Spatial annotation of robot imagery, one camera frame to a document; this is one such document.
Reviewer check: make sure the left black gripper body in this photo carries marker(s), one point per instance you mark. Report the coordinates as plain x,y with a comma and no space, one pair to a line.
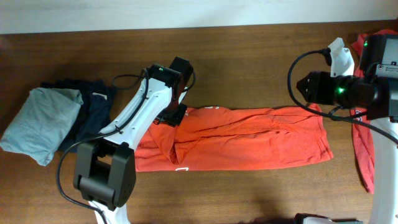
173,114

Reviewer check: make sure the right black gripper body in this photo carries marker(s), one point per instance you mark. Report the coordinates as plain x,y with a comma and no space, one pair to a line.
341,91

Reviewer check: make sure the orange FRAM t-shirt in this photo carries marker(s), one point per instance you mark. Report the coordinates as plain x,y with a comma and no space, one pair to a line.
217,138

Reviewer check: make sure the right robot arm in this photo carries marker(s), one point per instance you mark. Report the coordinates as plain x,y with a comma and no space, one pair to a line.
379,63

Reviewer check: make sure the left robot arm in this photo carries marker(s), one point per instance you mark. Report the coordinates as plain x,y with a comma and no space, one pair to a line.
105,171

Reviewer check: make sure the red crumpled shirt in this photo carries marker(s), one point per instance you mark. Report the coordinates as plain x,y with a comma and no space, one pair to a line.
362,139

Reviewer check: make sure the navy folded garment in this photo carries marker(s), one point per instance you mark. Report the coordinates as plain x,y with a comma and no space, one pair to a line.
94,113

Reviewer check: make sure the grey folded shirt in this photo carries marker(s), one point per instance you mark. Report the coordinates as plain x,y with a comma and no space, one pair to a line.
42,123

